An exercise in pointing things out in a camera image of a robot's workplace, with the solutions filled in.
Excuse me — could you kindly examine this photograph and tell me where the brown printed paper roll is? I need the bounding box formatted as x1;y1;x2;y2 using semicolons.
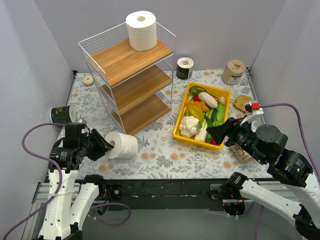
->
229;144;253;164

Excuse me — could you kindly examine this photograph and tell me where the green cucumber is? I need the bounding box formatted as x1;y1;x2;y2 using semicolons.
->
211;103;225;127

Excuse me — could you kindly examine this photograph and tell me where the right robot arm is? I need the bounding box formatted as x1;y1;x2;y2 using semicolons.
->
206;117;320;240

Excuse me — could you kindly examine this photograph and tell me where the bread slice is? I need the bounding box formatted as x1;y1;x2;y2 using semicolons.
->
233;95;253;113

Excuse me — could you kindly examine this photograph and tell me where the garlic bulb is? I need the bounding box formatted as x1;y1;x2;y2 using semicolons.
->
218;97;227;105

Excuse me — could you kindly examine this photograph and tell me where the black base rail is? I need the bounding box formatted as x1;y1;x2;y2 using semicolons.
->
104;178;227;211

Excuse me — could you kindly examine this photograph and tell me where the white radish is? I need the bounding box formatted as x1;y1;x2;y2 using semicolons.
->
197;92;218;109

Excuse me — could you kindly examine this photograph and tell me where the black wrapped roll on side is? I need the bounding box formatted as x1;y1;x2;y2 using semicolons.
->
49;105;77;124

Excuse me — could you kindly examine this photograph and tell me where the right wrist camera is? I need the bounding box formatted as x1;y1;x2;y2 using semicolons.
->
240;101;264;126

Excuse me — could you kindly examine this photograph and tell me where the white cauliflower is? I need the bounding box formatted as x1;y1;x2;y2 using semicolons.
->
179;115;199;138

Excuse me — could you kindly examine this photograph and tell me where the floral table mat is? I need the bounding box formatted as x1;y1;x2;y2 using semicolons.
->
67;69;271;180

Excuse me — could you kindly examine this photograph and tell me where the bok choy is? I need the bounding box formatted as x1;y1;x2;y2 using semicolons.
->
194;118;208;142

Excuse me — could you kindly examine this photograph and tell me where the white wire wooden shelf rack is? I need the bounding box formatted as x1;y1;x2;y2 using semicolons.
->
78;23;176;136

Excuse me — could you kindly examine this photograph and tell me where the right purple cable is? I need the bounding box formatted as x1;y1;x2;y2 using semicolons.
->
253;103;320;240

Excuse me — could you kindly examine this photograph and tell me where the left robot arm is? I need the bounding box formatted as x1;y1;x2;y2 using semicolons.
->
38;123;113;240

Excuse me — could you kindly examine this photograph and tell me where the small beige donut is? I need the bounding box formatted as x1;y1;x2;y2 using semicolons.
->
82;75;94;86

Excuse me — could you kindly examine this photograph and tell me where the white paper towel roll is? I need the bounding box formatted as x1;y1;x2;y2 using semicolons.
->
125;10;157;51
104;131;138;160

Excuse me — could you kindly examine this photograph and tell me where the yellow orange pepper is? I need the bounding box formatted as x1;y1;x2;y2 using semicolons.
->
185;101;209;122

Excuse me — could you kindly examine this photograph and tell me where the yellow plastic bin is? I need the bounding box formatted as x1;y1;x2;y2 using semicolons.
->
173;82;232;151

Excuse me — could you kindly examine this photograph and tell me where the black wrapped roll at back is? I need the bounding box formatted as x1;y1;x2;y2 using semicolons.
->
176;57;194;80

